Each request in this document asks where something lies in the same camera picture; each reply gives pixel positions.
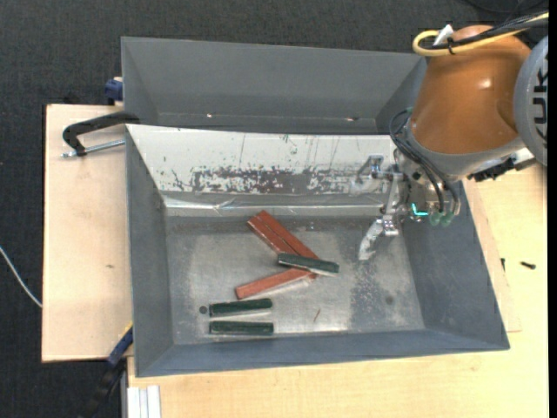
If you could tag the red-brown flat block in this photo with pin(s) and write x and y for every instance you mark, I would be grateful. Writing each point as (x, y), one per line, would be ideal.
(290, 235)
(272, 284)
(266, 233)

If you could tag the pale wood flat board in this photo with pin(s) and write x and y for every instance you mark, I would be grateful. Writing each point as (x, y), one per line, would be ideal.
(85, 233)

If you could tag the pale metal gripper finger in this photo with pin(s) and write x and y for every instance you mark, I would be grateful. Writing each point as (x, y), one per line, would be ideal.
(373, 168)
(369, 241)

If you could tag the dark green flat block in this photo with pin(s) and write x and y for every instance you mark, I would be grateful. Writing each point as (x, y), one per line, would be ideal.
(309, 264)
(241, 328)
(240, 308)

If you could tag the small black screw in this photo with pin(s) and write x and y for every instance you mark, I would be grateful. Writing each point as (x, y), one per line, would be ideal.
(528, 265)

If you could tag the grey metal bin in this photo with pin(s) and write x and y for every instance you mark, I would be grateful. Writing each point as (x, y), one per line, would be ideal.
(270, 81)

